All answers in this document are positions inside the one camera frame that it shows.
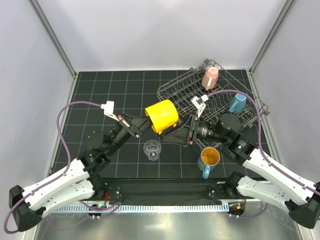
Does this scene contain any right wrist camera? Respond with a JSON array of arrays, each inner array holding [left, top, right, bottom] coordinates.
[[191, 95, 209, 118]]

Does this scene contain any yellow mug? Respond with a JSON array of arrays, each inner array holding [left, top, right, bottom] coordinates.
[[144, 99, 179, 135]]

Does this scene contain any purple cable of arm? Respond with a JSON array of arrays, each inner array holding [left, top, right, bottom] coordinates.
[[206, 89, 320, 193], [3, 100, 106, 234]]

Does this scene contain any left aluminium frame post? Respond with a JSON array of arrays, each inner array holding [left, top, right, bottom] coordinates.
[[28, 0, 77, 78]]

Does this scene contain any right aluminium frame post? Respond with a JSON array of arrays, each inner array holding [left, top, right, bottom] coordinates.
[[249, 0, 297, 75]]

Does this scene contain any grey wire dish rack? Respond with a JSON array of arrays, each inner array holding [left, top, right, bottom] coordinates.
[[156, 58, 270, 152]]

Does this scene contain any aluminium frame post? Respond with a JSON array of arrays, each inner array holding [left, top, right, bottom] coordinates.
[[249, 0, 297, 75], [28, 0, 77, 78]]

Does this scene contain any pink faceted mug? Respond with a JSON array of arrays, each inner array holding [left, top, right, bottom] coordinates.
[[201, 67, 219, 91]]

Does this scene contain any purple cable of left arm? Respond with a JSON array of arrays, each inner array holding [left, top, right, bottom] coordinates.
[[3, 100, 106, 234]]

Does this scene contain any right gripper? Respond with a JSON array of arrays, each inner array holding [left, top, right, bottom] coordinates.
[[163, 113, 229, 147]]

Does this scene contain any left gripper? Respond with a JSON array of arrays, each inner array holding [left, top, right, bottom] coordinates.
[[104, 111, 157, 157]]

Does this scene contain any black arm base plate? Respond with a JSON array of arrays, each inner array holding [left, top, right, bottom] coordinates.
[[102, 178, 245, 206]]

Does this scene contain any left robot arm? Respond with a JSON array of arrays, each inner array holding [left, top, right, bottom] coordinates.
[[8, 113, 152, 232]]

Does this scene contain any black grid cutting mat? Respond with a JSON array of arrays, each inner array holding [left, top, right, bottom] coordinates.
[[50, 70, 202, 179]]

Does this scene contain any blue mug orange inside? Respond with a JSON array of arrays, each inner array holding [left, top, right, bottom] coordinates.
[[197, 147, 221, 179]]

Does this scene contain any blue floral mug white inside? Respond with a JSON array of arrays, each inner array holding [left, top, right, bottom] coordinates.
[[228, 93, 247, 114]]

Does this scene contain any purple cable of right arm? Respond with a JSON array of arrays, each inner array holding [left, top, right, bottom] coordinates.
[[206, 89, 320, 193]]

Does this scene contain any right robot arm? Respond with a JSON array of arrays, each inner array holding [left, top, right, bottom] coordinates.
[[160, 112, 320, 229]]

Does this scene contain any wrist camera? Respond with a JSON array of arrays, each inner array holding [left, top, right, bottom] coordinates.
[[191, 95, 209, 118], [100, 100, 117, 120]]

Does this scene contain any white slotted cable duct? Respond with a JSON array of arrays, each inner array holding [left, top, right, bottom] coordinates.
[[53, 202, 229, 214]]

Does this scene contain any clear drinking glass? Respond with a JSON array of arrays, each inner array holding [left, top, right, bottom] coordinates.
[[143, 140, 162, 162]]

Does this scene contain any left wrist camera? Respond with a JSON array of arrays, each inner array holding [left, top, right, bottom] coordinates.
[[100, 100, 117, 120]]

